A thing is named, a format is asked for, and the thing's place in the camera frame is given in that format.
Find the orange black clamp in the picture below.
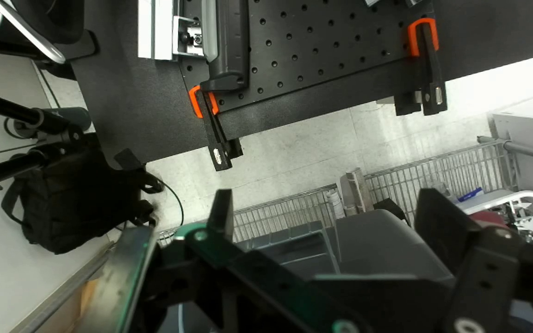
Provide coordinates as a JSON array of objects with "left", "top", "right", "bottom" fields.
[
  {"left": 394, "top": 16, "right": 448, "bottom": 116},
  {"left": 187, "top": 74, "right": 246, "bottom": 172}
]

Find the orange black clamp left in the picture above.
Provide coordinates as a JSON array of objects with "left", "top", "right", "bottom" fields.
[{"left": 187, "top": 74, "right": 246, "bottom": 172}]

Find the wire metal shelf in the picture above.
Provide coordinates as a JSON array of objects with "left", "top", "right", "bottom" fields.
[{"left": 233, "top": 142, "right": 518, "bottom": 242}]

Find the orange black clamp right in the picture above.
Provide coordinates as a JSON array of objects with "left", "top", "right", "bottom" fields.
[{"left": 394, "top": 16, "right": 448, "bottom": 116}]

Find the black perforated breadboard plate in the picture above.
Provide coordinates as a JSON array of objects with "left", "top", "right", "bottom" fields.
[{"left": 170, "top": 0, "right": 437, "bottom": 146}]

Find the black camera bag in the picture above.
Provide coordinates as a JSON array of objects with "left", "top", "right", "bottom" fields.
[{"left": 0, "top": 149, "right": 163, "bottom": 253}]

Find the grey storage tote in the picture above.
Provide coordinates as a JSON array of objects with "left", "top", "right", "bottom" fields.
[{"left": 239, "top": 209, "right": 453, "bottom": 285}]

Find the black tripod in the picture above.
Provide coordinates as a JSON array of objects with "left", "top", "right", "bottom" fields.
[{"left": 0, "top": 98, "right": 90, "bottom": 181}]

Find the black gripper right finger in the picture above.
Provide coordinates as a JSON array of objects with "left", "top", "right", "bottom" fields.
[{"left": 414, "top": 188, "right": 533, "bottom": 333}]

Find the aluminium extrusion bracket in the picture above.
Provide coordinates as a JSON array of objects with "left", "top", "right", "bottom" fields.
[{"left": 137, "top": 0, "right": 218, "bottom": 61}]

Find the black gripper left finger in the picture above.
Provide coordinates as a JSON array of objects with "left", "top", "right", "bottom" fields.
[{"left": 157, "top": 188, "right": 366, "bottom": 333}]

